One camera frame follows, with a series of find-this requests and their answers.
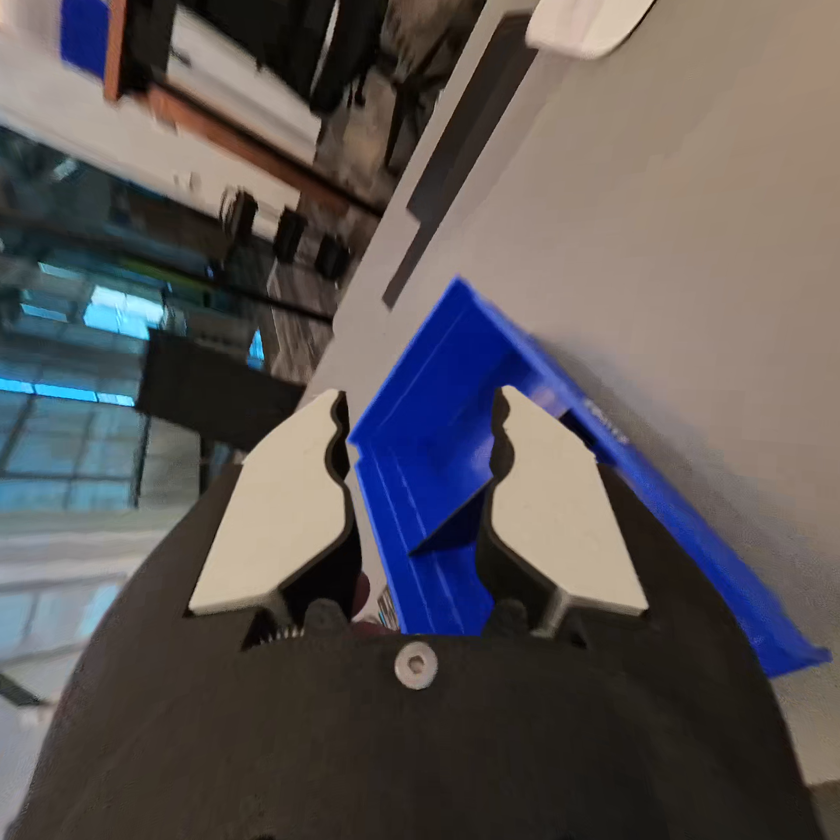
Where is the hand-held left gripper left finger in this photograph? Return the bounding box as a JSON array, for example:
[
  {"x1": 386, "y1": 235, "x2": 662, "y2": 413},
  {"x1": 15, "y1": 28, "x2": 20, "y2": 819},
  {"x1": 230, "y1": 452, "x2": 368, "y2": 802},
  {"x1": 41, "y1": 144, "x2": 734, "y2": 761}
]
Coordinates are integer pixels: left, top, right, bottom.
[{"x1": 187, "y1": 390, "x2": 358, "y2": 624}]

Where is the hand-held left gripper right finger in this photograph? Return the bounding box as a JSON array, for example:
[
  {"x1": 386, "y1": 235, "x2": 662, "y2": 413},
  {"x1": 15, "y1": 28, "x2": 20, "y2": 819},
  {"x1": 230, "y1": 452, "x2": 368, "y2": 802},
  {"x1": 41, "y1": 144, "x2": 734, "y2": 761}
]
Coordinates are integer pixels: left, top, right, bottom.
[{"x1": 479, "y1": 385, "x2": 651, "y2": 637}]

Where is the blue plastic bin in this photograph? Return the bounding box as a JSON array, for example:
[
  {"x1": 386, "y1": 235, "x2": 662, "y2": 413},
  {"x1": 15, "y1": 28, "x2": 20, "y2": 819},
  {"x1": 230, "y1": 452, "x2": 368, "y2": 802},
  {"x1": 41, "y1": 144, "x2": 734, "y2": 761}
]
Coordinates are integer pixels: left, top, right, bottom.
[{"x1": 348, "y1": 276, "x2": 830, "y2": 679}]

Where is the black utility cart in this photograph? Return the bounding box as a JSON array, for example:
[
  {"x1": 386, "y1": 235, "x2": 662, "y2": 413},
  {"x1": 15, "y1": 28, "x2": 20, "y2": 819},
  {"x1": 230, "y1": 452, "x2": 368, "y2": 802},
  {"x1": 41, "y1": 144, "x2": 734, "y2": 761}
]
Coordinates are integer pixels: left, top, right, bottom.
[{"x1": 217, "y1": 188, "x2": 355, "y2": 283}]

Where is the white stand base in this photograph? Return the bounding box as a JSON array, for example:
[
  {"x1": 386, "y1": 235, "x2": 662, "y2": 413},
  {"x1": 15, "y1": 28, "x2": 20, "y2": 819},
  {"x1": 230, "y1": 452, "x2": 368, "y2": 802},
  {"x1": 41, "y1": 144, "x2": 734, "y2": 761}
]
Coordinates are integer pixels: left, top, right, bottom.
[{"x1": 525, "y1": 0, "x2": 657, "y2": 60}]

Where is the blue sign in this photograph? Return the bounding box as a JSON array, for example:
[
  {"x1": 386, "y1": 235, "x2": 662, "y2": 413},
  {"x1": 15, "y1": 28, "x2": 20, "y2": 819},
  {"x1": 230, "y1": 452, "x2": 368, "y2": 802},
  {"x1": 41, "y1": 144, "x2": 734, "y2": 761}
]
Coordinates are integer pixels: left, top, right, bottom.
[{"x1": 59, "y1": 0, "x2": 112, "y2": 80}]

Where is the wooden post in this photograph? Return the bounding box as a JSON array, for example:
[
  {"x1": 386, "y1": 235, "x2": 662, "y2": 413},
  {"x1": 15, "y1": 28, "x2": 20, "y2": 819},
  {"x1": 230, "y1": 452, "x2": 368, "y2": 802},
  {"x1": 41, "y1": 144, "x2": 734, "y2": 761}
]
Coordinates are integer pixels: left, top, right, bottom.
[{"x1": 105, "y1": 0, "x2": 388, "y2": 217}]

